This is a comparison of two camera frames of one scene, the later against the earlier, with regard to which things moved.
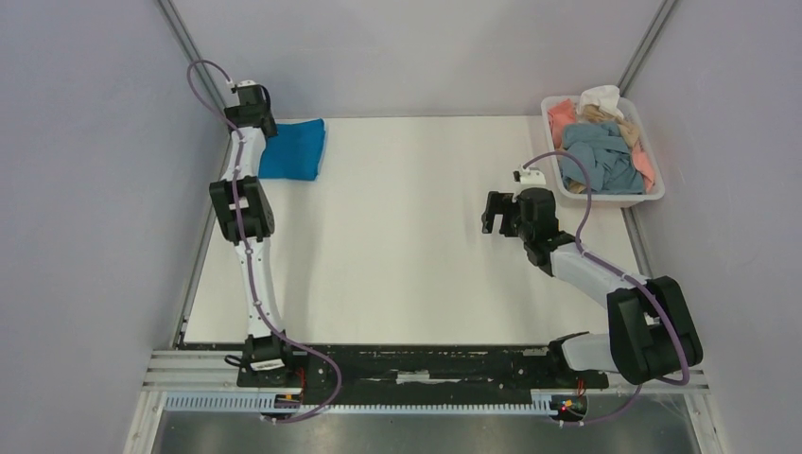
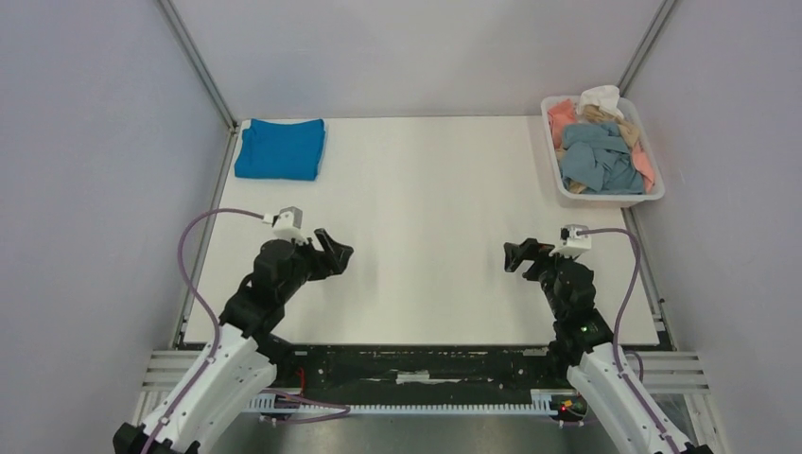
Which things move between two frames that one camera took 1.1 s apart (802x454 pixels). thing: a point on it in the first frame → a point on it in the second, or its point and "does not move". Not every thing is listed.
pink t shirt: x=561 y=113 does not move
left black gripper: x=269 y=113 → x=324 y=265
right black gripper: x=503 y=214 → x=540 y=262
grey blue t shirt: x=606 y=157 does not move
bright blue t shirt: x=294 y=152 does not move
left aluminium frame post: x=201 y=68 does not move
